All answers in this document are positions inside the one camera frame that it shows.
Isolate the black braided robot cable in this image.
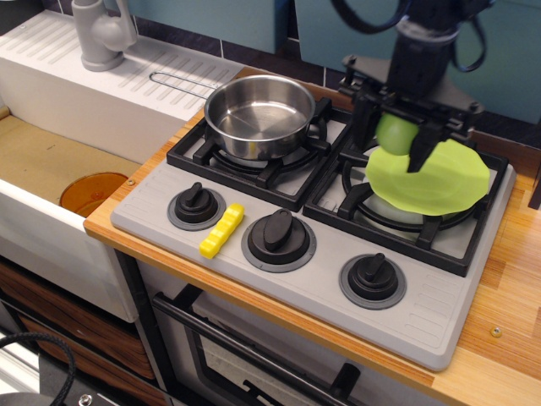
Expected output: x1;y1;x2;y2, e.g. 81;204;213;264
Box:
329;0;487;73

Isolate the black left stove knob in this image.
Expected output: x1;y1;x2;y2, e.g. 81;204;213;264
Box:
167;182;226;232

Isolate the stainless steel pan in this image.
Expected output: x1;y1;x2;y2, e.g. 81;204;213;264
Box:
149;71;316;161

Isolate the black stove knob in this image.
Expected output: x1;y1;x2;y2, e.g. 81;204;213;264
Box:
241;209;317;273
167;182;226;232
339;253;407;310

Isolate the black oven door handle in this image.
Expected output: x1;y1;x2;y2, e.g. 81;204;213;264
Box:
152;293;360;405

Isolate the light green plate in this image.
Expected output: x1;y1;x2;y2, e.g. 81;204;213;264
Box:
365;140;490;216

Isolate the black left burner grate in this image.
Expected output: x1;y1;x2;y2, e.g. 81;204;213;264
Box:
167;97;351;211

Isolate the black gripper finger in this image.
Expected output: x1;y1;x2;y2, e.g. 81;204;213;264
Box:
351;95;381;148
407;121;445;173

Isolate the black burner grate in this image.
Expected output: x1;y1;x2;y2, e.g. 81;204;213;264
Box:
303;126;516;277
167;97;351;211

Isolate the black braided cable foreground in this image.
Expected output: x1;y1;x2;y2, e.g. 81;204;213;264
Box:
1;332;77;406

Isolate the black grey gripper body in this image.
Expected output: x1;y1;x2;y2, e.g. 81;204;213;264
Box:
340;36;484;140

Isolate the black right burner grate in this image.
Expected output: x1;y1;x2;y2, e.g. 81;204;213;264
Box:
303;126;516;277

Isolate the grey toy stove top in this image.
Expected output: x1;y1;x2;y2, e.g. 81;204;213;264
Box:
109;99;517;373

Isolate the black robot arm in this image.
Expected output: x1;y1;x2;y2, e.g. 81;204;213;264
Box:
332;1;492;173

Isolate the oven door with window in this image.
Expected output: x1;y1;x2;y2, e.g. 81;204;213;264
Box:
139;263;439;405

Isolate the yellow toy corn piece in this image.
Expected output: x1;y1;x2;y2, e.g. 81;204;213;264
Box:
199;203;244;259

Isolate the white toy sink unit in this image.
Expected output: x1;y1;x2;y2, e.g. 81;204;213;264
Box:
1;11;241;322

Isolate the black right stove knob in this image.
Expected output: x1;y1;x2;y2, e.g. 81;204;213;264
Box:
339;253;407;310

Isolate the grey toy faucet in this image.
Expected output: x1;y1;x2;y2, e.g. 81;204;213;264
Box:
72;0;137;72

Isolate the small green pear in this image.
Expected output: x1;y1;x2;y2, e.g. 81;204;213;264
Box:
375;113;419;156

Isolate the wood grain drawer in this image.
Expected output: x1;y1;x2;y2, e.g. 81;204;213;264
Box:
1;258;170;405

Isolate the black middle stove knob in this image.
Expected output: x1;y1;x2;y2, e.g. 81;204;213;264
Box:
241;209;317;273

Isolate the orange translucent bowl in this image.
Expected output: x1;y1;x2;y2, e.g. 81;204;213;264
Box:
59;172;128;217

